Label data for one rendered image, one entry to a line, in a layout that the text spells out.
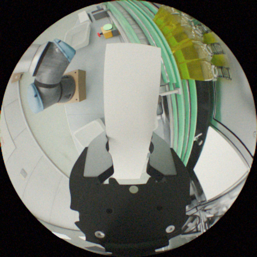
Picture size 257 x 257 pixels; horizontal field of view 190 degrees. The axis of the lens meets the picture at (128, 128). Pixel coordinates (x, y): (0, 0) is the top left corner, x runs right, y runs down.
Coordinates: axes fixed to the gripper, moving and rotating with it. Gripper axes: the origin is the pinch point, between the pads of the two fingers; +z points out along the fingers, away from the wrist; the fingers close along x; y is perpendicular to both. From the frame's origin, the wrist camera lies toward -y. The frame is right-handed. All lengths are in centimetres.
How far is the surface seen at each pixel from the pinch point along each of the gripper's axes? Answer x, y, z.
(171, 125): 22.5, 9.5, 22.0
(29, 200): -289, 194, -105
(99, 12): -20, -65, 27
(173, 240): 39, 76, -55
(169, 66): 12.4, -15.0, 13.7
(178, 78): 15.9, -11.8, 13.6
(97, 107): -17.2, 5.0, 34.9
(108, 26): -10.8, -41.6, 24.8
